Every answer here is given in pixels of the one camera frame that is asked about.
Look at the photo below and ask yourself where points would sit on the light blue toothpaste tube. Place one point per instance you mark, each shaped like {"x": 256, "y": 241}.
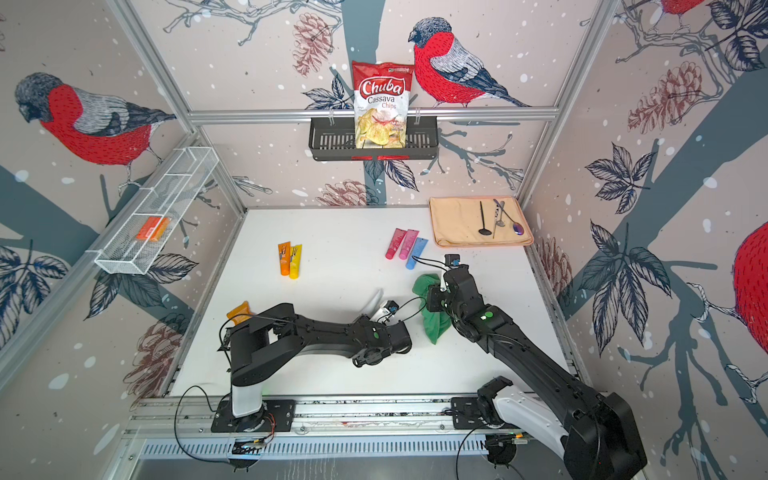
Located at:
{"x": 416, "y": 251}

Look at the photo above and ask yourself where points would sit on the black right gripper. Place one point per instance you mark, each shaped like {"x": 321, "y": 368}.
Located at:
{"x": 434, "y": 292}

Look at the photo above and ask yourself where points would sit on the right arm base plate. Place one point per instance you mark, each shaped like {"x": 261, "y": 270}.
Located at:
{"x": 473, "y": 412}

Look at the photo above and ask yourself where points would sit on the dark pink toothpaste tube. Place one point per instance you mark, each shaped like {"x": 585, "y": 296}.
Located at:
{"x": 395, "y": 243}

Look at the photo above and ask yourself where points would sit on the black ladle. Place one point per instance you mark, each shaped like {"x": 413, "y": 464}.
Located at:
{"x": 484, "y": 231}

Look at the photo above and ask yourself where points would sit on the white orange-capped toothpaste tube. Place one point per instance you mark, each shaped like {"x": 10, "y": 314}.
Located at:
{"x": 373, "y": 305}

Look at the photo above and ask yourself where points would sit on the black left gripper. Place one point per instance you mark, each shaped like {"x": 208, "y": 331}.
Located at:
{"x": 369, "y": 321}

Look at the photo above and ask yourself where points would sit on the orange snack wrapper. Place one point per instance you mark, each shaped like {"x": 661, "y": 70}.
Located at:
{"x": 240, "y": 314}

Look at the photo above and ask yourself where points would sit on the yellow toothpaste tube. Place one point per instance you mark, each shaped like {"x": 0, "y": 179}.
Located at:
{"x": 295, "y": 262}

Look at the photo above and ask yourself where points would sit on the red cassava chips bag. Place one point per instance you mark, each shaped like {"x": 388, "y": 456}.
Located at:
{"x": 381, "y": 102}

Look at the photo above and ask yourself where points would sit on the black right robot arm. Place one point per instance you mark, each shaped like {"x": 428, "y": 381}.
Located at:
{"x": 596, "y": 436}

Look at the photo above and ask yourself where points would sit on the white wire shelf basket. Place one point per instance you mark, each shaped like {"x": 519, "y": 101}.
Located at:
{"x": 182, "y": 177}

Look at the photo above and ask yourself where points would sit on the black wall basket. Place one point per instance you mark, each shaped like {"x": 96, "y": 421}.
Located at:
{"x": 348, "y": 140}

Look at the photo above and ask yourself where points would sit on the green microfibre cloth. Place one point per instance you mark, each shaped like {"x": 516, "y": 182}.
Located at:
{"x": 435, "y": 320}

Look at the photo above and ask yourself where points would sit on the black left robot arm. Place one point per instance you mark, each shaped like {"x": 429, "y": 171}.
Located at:
{"x": 259, "y": 345}

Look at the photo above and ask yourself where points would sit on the orange packet in basket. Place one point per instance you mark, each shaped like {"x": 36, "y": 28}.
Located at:
{"x": 153, "y": 229}

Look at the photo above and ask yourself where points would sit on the purple spoon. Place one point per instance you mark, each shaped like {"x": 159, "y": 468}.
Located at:
{"x": 517, "y": 227}

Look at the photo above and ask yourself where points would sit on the light pink toothpaste tube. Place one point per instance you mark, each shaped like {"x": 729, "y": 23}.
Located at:
{"x": 407, "y": 244}

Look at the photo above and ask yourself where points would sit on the aluminium front rail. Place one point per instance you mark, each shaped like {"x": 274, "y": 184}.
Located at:
{"x": 374, "y": 415}

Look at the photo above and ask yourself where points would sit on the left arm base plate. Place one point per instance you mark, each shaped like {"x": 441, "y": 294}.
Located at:
{"x": 274, "y": 416}

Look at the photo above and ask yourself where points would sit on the beige cloth mat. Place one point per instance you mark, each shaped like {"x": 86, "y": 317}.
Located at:
{"x": 456, "y": 221}

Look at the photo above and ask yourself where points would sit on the orange toothpaste tube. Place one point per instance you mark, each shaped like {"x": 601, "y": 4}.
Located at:
{"x": 285, "y": 254}

